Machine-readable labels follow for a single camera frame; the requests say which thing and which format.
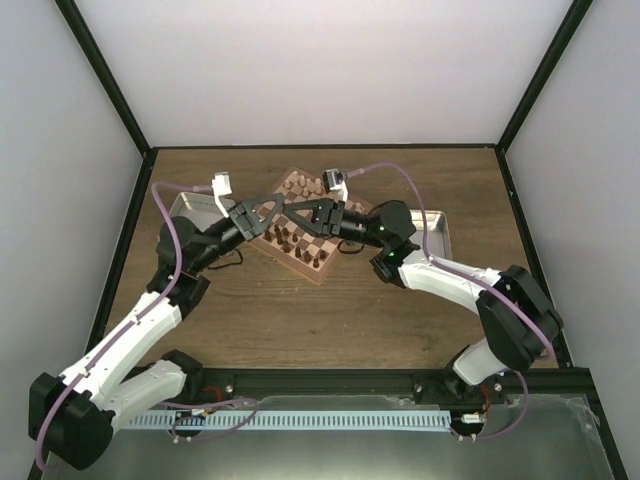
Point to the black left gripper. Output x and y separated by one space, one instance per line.
246 208

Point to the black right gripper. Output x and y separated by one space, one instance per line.
327 218

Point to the gold tin box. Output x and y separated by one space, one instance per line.
435 229

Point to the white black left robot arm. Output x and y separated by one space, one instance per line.
76 413

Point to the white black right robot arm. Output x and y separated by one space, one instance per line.
518 319

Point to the wooden chess board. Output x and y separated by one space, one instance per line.
282 248

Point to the pink tin box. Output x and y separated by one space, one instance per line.
198 207

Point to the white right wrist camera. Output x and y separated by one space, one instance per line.
334 182

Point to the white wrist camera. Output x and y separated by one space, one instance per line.
334 182
221 187

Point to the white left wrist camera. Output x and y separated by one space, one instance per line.
221 187

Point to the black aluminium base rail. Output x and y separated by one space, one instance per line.
423 386

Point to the white slotted cable duct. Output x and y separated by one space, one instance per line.
400 420

